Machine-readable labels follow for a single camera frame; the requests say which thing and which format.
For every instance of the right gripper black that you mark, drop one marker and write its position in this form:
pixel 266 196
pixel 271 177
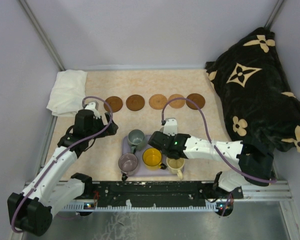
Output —
pixel 173 136

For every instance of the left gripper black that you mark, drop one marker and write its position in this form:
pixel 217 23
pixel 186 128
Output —
pixel 111 130

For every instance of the yellow mug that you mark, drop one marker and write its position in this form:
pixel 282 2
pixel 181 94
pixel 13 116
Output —
pixel 152 158

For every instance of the woven rattan coaster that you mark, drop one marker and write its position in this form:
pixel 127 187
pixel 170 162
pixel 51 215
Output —
pixel 157 101
pixel 176 101

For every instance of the dark brown wooden coaster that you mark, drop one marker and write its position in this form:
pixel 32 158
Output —
pixel 195 99

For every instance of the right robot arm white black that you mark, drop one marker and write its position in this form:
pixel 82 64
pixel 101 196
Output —
pixel 249 160

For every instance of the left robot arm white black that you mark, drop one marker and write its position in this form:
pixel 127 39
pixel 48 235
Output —
pixel 34 208

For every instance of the cream mug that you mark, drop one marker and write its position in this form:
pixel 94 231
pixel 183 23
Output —
pixel 176 167

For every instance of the lavender plastic tray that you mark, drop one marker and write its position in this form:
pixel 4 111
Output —
pixel 142 170

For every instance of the white folded cloth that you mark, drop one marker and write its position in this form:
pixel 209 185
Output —
pixel 66 96

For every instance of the grey green mug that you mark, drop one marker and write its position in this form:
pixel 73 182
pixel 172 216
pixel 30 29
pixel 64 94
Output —
pixel 136 140

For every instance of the purple mug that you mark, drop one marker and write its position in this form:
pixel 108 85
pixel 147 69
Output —
pixel 128 164

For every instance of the black floral blanket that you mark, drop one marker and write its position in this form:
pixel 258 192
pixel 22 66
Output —
pixel 255 95

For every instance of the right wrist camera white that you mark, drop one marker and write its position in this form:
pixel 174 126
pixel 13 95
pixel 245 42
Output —
pixel 170 127

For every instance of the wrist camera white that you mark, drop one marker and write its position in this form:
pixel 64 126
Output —
pixel 93 106
pixel 170 127

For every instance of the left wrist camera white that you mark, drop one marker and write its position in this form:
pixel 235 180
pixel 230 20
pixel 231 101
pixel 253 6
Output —
pixel 93 106

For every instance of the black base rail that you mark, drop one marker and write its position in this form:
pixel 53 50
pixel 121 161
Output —
pixel 153 193

